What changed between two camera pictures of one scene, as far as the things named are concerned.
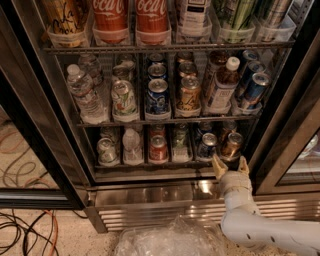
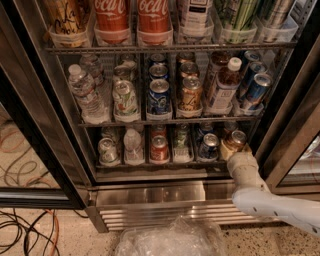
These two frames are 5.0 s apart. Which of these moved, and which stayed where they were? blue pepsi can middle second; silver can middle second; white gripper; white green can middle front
Moved: white gripper
Stayed: silver can middle second; white green can middle front; blue pepsi can middle second
